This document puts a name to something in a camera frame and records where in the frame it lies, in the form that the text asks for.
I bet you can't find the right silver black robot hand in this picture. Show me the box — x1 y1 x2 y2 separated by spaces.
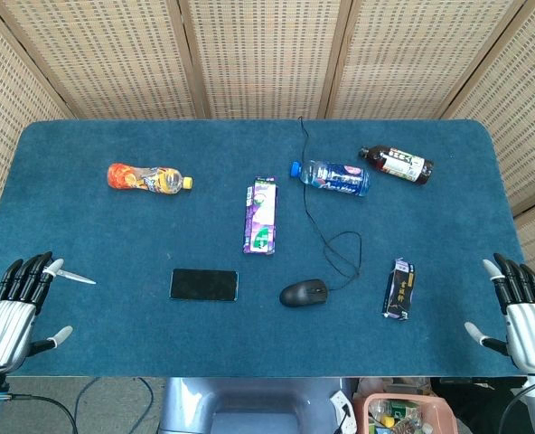
464 252 535 376

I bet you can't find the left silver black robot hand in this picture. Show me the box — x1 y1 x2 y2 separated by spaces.
0 251 74 374

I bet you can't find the smartphone with turquoise back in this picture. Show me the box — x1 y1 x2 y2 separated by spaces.
169 268 240 303

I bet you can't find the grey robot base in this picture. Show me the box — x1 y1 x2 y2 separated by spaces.
158 377 354 434

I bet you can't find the black drink carton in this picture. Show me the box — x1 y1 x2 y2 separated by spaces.
381 258 417 321

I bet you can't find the blue felt table cover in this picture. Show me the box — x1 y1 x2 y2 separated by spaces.
0 119 526 379

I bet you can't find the pink plastic basket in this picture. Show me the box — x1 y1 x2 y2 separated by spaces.
352 392 458 434

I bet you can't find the orange juice plastic bottle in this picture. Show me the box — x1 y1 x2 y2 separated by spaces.
107 163 194 195

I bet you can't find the white power strip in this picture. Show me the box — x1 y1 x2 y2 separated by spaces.
330 391 354 429

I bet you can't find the brown tea bottle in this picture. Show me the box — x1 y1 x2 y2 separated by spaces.
357 145 435 185

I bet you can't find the black computer mouse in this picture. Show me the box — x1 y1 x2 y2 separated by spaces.
279 278 329 308

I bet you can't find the blue sports drink bottle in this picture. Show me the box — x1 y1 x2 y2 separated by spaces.
288 159 371 198

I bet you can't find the purple drink carton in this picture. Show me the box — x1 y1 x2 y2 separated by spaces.
242 176 278 255

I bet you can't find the bamboo folding screen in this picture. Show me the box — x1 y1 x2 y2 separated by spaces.
0 0 535 290

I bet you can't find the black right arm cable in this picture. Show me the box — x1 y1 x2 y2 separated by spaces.
502 379 535 434

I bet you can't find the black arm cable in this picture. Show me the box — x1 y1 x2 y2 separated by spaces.
5 392 79 434
502 379 535 434

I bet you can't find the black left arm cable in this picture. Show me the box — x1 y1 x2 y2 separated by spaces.
5 392 79 434

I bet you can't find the blue floor cable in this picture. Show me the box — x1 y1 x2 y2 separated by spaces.
72 377 155 434

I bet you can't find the black mouse cable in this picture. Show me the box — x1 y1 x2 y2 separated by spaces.
297 116 363 293

